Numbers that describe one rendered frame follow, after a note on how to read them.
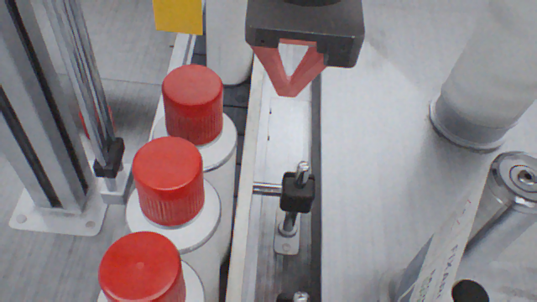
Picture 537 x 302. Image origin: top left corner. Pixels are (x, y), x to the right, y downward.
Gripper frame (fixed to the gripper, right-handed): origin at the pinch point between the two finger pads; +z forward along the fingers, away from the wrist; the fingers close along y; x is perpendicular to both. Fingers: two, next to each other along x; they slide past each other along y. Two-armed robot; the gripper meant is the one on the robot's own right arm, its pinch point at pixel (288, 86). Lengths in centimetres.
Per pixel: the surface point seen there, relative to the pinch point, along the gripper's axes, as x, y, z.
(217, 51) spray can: 6.7, 12.8, 8.5
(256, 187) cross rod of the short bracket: 1.5, -2.3, 10.6
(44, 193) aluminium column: 21.4, -2.3, 14.8
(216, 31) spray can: 6.9, 12.9, 5.9
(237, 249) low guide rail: 2.7, -8.7, 10.2
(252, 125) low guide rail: 2.3, 4.5, 10.1
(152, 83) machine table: 15.4, 16.9, 18.4
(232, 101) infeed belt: 4.8, 10.5, 13.5
